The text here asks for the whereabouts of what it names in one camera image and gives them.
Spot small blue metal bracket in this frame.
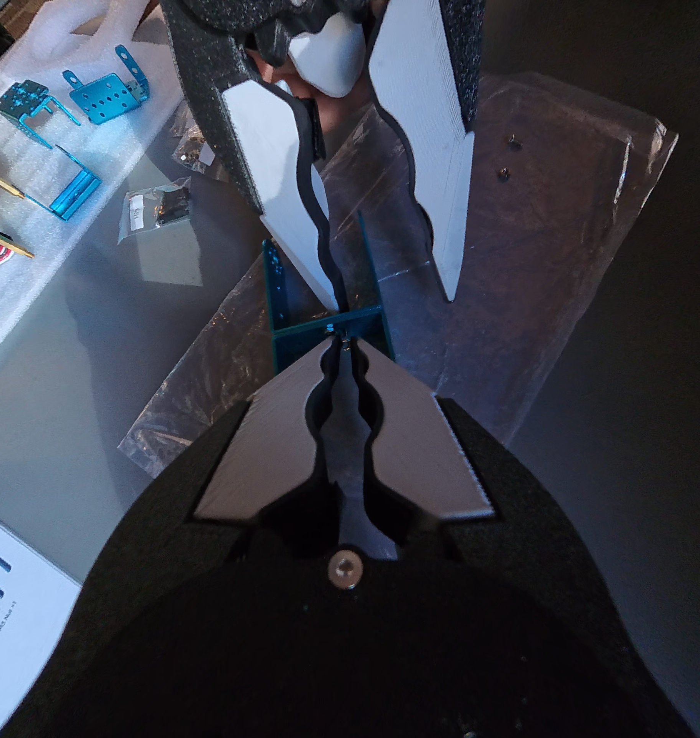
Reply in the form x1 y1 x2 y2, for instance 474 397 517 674
0 79 82 147
48 148 104 222

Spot large clear plastic bag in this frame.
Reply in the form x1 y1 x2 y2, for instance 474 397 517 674
117 72 680 476

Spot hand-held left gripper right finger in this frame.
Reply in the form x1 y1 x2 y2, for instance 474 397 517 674
350 337 496 527

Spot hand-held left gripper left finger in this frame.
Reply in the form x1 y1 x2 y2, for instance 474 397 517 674
192 335 348 529

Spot person's right hand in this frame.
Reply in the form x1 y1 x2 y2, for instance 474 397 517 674
262 72 330 165

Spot pile of small screw bags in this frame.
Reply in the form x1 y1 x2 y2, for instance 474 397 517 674
117 102 230 245

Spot blue metal bracket assembly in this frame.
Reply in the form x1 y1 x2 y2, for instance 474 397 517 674
262 211 393 372

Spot white foam tray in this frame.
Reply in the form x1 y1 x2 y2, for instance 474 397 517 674
0 0 201 372

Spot brass standoff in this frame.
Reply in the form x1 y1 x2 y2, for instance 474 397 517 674
0 225 36 259
0 165 30 200

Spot white instruction sheet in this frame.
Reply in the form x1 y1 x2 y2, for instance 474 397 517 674
0 508 83 738

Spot perforated blue metal bracket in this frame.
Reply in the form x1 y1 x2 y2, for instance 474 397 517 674
62 44 151 125

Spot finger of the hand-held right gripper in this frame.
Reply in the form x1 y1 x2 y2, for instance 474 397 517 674
221 79 351 314
368 0 478 304

